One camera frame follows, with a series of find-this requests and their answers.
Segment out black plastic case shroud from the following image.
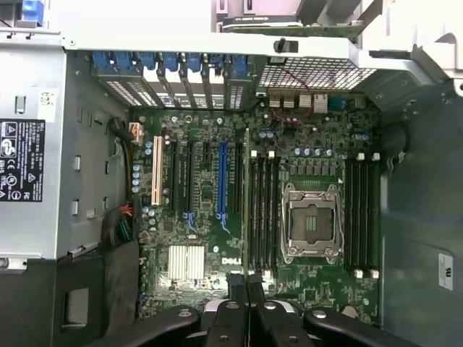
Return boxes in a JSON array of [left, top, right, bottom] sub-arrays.
[[0, 239, 141, 347]]

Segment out blue card retention clip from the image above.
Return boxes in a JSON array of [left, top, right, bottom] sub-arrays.
[[113, 50, 135, 75], [185, 52, 203, 75], [208, 53, 226, 77], [91, 50, 110, 75], [162, 51, 181, 75], [230, 53, 248, 79], [138, 51, 157, 75]]

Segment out long black expansion slot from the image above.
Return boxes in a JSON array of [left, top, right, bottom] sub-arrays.
[[233, 142, 243, 215], [169, 140, 179, 215], [184, 140, 195, 218]]

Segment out multicoloured power wire bundle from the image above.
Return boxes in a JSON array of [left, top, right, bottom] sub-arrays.
[[100, 202, 135, 247]]

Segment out silver CPU socket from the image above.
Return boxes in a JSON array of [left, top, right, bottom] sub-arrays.
[[280, 181, 345, 265]]

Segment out black power supply label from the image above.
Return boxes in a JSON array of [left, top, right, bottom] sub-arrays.
[[0, 119, 47, 204]]

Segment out thin red wire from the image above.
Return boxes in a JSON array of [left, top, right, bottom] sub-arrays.
[[268, 59, 313, 127]]

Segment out grey metal PC case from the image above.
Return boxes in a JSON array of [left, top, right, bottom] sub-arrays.
[[0, 0, 463, 347]]

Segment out yellow and black power wires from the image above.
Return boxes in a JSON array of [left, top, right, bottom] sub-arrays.
[[107, 116, 145, 200]]

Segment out white expansion slot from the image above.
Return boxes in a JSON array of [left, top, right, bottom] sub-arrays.
[[151, 135, 163, 207]]

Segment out white sticker on case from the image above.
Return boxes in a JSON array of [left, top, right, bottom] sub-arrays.
[[437, 252, 454, 291]]

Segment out silver finned heatsink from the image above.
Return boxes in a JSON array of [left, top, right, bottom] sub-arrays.
[[167, 245, 206, 281]]

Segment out black case latch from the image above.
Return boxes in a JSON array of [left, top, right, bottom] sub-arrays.
[[273, 38, 300, 54]]

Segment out blue plastic drive handle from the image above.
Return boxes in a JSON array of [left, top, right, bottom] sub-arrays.
[[20, 0, 45, 27]]

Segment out silver power supply unit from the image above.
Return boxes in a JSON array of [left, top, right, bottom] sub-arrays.
[[0, 30, 67, 262]]

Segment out black RAM slot white clips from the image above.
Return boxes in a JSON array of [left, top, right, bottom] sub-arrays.
[[353, 152, 365, 279], [250, 150, 259, 270], [370, 152, 381, 279], [265, 150, 275, 280]]

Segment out green Dell motherboard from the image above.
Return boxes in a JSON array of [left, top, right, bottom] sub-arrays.
[[130, 90, 381, 328]]

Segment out silver rear port block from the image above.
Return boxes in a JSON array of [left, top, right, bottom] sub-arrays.
[[268, 92, 329, 114]]

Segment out graphics card on rack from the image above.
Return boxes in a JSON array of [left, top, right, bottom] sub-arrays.
[[221, 13, 365, 38]]

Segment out blue expansion slot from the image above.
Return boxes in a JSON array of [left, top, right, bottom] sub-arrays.
[[217, 141, 229, 219]]

